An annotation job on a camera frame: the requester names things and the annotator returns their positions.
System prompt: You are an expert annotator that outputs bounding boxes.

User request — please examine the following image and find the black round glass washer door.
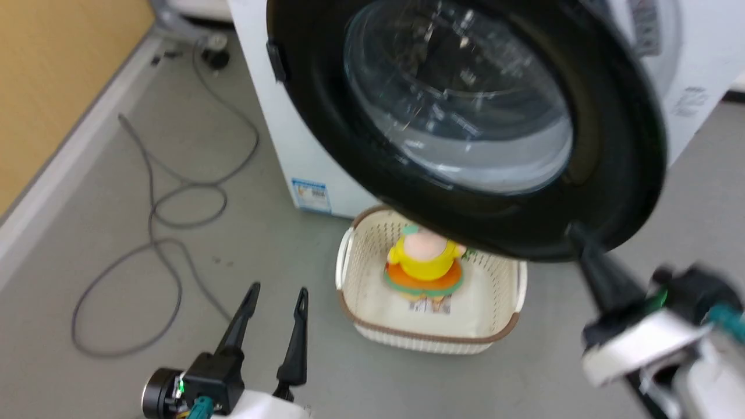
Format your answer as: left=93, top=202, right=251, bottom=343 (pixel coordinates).
left=266, top=0, right=668, bottom=262

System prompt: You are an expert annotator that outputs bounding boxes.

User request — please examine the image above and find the yellow orange doll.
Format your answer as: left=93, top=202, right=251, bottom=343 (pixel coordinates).
left=383, top=224, right=470, bottom=303

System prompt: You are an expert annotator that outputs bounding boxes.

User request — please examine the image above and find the cream plastic laundry basket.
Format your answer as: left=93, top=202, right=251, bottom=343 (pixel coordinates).
left=336, top=205, right=528, bottom=356

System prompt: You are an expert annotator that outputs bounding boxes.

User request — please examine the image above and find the blue white energy label sticker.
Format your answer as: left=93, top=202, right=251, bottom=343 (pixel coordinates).
left=291, top=177, right=333, bottom=215

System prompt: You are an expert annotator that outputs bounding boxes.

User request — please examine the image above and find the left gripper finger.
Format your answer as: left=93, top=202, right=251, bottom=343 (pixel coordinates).
left=215, top=282, right=261, bottom=357
left=274, top=287, right=310, bottom=402

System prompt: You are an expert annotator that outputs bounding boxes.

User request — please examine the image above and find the white washing machine body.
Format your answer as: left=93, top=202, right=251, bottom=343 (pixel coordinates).
left=227, top=0, right=745, bottom=219

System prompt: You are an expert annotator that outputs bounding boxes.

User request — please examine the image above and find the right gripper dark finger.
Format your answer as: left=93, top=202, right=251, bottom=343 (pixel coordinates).
left=566, top=223, right=651, bottom=318

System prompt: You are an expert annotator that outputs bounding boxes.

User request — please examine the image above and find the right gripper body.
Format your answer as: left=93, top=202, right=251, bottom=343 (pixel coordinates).
left=581, top=265, right=745, bottom=388

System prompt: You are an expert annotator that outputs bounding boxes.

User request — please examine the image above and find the grey floor cable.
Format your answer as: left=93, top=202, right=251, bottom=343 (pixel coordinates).
left=71, top=35, right=261, bottom=358

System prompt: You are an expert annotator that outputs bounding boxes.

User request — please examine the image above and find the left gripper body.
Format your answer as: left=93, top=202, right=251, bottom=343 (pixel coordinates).
left=142, top=346, right=312, bottom=419

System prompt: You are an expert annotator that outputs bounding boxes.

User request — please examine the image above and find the black floor plug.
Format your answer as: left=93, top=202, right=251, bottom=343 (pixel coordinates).
left=201, top=34, right=231, bottom=72

